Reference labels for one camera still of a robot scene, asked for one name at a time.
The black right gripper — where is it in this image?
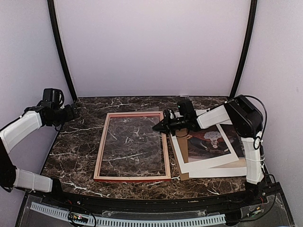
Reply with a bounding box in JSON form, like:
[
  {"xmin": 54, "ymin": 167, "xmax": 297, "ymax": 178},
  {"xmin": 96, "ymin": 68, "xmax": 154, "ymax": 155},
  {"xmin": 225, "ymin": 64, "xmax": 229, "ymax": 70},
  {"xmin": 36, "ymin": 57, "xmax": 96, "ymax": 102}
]
[{"xmin": 152, "ymin": 113, "xmax": 187, "ymax": 136}]

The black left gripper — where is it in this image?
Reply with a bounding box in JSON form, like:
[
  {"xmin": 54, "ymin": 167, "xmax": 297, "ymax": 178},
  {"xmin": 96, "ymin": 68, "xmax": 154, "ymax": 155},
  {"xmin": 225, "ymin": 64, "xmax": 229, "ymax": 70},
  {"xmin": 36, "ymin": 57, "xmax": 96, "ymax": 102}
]
[{"xmin": 50, "ymin": 103, "xmax": 80, "ymax": 127}]

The clear acrylic sheet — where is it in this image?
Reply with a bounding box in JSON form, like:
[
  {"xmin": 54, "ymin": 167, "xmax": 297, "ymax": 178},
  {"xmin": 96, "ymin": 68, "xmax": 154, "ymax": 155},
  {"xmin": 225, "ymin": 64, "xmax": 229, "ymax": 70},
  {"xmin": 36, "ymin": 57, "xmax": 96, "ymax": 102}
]
[{"xmin": 99, "ymin": 113, "xmax": 166, "ymax": 177}]

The red wooden picture frame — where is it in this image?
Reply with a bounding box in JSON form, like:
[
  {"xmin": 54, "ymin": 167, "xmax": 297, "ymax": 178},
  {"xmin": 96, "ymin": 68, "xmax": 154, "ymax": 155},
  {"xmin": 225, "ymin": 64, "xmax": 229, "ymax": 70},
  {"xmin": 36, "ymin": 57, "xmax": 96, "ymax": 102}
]
[{"xmin": 93, "ymin": 111, "xmax": 171, "ymax": 182}]

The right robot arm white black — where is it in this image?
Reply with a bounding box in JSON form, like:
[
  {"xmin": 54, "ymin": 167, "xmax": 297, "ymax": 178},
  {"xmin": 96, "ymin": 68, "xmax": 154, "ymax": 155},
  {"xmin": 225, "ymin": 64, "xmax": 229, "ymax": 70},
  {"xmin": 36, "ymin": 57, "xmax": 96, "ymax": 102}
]
[{"xmin": 152, "ymin": 95, "xmax": 267, "ymax": 205}]

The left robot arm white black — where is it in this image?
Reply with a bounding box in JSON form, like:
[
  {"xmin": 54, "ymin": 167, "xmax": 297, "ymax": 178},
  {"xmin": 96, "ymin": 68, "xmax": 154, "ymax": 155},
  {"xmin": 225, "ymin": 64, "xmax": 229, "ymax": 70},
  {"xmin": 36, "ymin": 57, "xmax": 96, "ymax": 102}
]
[{"xmin": 0, "ymin": 88, "xmax": 80, "ymax": 206}]

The dark flower photo print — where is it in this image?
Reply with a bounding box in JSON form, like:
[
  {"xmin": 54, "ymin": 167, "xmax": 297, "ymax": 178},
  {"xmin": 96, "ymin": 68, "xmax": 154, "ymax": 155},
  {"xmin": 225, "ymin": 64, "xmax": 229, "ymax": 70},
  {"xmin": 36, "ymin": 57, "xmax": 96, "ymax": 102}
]
[{"xmin": 187, "ymin": 124, "xmax": 244, "ymax": 162}]

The white photo mat board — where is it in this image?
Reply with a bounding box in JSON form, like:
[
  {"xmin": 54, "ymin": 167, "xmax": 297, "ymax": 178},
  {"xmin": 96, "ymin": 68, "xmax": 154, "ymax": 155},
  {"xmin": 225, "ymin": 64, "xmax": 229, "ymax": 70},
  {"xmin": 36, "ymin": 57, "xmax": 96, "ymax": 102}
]
[{"xmin": 168, "ymin": 109, "xmax": 250, "ymax": 178}]

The brown cardboard backing board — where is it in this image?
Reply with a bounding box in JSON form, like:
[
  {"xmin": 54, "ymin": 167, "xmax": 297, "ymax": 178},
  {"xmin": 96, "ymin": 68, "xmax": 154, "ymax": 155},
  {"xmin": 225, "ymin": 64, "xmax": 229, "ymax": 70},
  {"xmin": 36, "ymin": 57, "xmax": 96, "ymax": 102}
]
[{"xmin": 172, "ymin": 125, "xmax": 247, "ymax": 182}]

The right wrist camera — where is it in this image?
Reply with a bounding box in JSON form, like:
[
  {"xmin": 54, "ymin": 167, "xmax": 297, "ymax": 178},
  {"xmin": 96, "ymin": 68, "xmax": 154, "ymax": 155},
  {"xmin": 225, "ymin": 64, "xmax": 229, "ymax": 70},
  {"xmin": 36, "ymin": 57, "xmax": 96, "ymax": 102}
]
[{"xmin": 163, "ymin": 109, "xmax": 176, "ymax": 122}]

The white slotted cable duct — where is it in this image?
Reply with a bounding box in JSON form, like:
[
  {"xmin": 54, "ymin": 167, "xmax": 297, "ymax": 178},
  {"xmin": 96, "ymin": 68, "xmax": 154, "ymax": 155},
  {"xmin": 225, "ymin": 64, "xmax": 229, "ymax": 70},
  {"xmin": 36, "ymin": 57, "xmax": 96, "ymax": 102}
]
[{"xmin": 30, "ymin": 202, "xmax": 226, "ymax": 227}]

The left black corner post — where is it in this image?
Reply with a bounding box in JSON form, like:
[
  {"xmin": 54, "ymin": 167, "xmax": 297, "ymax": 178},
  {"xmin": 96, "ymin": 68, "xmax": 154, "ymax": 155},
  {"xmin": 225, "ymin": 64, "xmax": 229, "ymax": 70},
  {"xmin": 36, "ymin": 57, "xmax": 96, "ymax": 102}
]
[{"xmin": 47, "ymin": 0, "xmax": 78, "ymax": 102}]

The black corner post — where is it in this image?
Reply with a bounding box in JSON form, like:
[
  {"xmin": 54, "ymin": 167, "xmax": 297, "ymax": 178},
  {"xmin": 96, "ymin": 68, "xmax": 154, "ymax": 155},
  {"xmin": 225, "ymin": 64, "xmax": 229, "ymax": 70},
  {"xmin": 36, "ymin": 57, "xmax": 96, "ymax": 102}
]
[
  {"xmin": 47, "ymin": 0, "xmax": 78, "ymax": 102},
  {"xmin": 229, "ymin": 0, "xmax": 258, "ymax": 98}
]

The black front table rail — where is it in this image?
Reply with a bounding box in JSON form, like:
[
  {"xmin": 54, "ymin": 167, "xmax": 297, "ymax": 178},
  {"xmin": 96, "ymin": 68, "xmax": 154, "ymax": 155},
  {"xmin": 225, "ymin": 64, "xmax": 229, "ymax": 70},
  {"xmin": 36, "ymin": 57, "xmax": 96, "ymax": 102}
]
[{"xmin": 26, "ymin": 177, "xmax": 281, "ymax": 212}]

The right black corner post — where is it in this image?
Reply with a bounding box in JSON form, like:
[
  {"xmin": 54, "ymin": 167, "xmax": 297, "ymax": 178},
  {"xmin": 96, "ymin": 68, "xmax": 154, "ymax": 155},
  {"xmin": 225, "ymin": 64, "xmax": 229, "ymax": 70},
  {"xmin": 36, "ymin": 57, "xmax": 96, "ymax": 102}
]
[{"xmin": 229, "ymin": 0, "xmax": 258, "ymax": 98}]

